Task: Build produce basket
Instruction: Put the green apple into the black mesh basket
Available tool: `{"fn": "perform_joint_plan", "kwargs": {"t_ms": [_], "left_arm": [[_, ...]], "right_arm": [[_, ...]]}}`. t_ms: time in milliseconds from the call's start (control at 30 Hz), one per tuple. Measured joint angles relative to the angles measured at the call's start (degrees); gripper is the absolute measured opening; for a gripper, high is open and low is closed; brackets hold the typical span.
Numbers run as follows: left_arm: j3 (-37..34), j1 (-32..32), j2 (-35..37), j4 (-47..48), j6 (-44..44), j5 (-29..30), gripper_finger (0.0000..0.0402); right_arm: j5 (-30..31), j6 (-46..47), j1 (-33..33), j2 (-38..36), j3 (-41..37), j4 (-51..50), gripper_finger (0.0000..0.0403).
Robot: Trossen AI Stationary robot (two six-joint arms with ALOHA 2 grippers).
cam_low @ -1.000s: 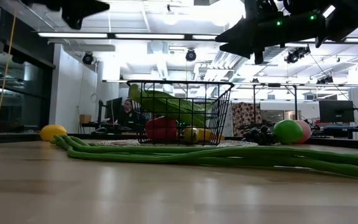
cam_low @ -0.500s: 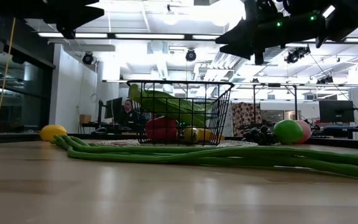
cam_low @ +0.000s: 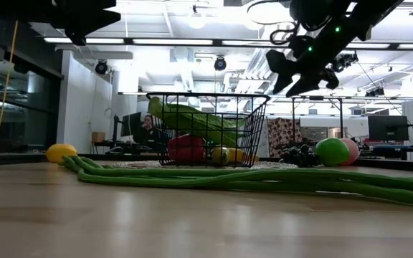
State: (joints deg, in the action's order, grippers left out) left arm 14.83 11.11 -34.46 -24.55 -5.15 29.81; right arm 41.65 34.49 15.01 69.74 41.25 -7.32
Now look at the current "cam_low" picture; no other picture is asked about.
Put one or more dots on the red bell pepper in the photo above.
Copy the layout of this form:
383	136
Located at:
186	147

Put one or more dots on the yellow lemon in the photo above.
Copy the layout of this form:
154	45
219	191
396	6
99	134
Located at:
61	153

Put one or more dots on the pink peach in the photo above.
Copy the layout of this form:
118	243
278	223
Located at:
354	151

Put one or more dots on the brown cardboard box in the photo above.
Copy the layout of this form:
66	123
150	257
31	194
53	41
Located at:
98	137

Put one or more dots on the black computer monitor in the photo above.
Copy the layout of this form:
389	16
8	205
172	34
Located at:
387	128
131	123

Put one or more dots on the long green beans bunch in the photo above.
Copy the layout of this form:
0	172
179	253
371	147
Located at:
228	179

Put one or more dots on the black ceiling spotlight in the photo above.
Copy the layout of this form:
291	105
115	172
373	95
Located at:
346	61
101	67
375	92
220	63

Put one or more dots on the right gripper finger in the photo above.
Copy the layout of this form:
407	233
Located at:
285	68
314	79

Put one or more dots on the black metal rack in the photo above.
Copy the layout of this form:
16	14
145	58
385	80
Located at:
341	118

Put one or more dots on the brown patterned cloth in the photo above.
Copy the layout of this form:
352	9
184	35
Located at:
282	134

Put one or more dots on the green leafy vegetable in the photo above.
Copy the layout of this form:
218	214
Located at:
192	120

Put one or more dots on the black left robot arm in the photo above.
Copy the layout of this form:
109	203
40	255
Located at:
5	12

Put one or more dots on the green apple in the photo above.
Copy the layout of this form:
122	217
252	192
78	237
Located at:
332	152

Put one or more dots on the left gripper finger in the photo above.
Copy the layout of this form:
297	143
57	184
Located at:
91	21

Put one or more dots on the round white lamp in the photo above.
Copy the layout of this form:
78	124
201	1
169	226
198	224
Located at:
197	20

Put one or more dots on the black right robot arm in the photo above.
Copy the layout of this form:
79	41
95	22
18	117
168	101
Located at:
371	10

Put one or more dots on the person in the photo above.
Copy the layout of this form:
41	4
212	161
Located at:
149	125

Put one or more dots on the light green mango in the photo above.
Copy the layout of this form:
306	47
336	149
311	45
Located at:
221	156

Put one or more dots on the yellow banana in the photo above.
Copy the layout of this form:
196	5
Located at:
244	156

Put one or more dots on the dark purple grapes bunch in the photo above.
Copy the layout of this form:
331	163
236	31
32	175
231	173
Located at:
299	156

